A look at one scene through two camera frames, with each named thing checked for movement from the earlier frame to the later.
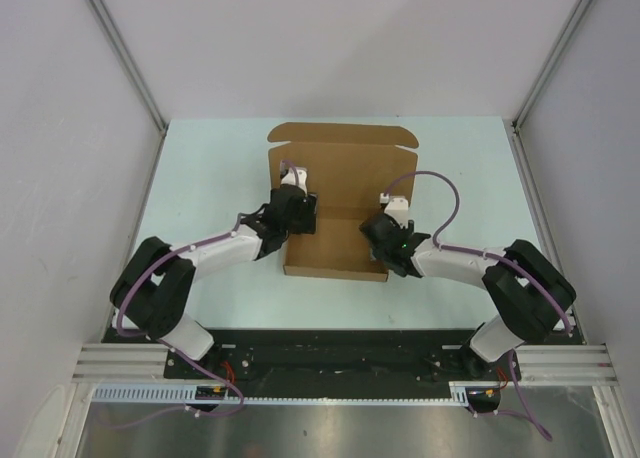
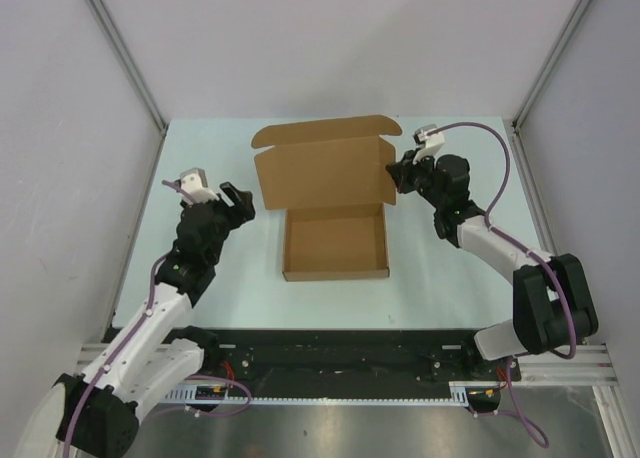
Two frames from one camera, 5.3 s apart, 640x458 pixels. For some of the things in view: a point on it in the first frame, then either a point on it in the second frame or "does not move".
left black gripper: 307,209 to 242,209
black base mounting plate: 343,356 does not move
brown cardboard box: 351,168 does not move
